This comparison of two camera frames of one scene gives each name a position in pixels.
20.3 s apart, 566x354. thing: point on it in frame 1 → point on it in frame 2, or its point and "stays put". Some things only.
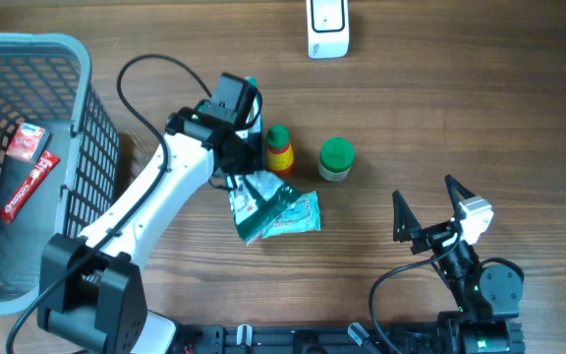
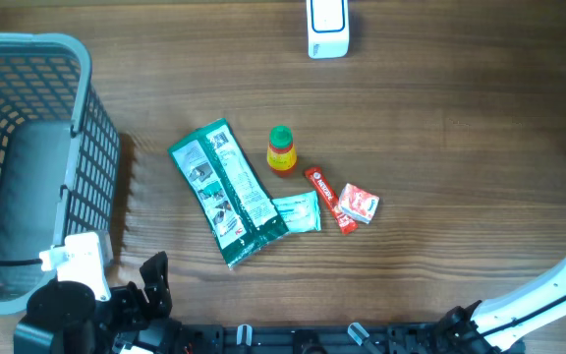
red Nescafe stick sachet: (19, 200) → (346, 224)
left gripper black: (256, 158) → (137, 313)
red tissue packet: (28, 143) → (358, 203)
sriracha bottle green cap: (278, 136) stays put
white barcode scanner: (327, 29) stays put
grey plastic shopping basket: (41, 81) stays put
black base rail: (458, 338) stays put
